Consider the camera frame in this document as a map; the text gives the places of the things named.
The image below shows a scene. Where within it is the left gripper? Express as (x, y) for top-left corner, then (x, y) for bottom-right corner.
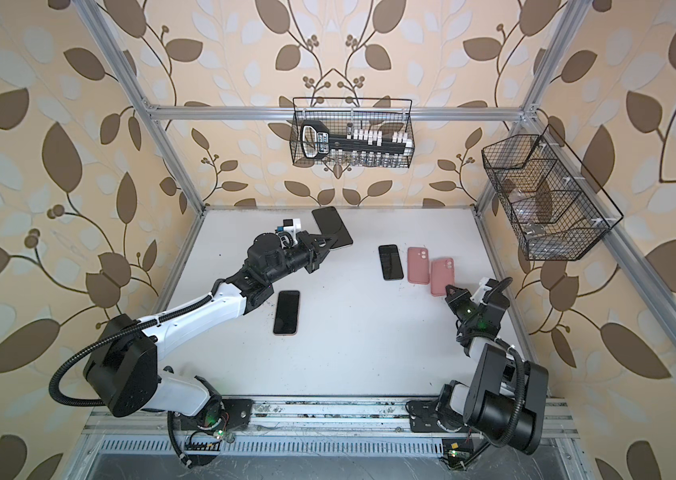
(261, 229), (335, 286)

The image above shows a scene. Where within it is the phone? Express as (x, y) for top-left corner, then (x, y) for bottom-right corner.
(378, 244), (404, 281)
(273, 290), (300, 336)
(312, 206), (353, 250)

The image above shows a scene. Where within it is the pink phone case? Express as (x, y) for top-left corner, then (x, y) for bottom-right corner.
(430, 257), (455, 297)
(407, 247), (430, 285)

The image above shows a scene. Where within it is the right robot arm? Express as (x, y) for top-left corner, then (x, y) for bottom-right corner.
(438, 277), (549, 455)

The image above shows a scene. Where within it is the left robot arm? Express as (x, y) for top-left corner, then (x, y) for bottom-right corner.
(48, 231), (337, 417)

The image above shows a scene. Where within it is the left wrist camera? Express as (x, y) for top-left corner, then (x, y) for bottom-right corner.
(275, 218), (301, 249)

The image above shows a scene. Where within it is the socket set on black rail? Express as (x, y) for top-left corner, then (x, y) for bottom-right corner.
(291, 120), (415, 163)

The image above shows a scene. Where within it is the back wire basket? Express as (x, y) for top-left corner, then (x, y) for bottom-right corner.
(289, 95), (415, 169)

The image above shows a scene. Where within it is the wire basket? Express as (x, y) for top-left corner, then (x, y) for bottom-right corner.
(481, 125), (624, 261)
(289, 95), (415, 169)

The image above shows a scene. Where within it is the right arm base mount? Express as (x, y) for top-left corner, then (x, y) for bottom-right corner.
(405, 399), (491, 471)

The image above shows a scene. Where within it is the right wire basket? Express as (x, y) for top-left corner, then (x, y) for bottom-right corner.
(481, 125), (624, 261)

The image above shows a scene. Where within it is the aluminium frame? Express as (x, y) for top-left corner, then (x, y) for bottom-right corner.
(61, 0), (676, 480)

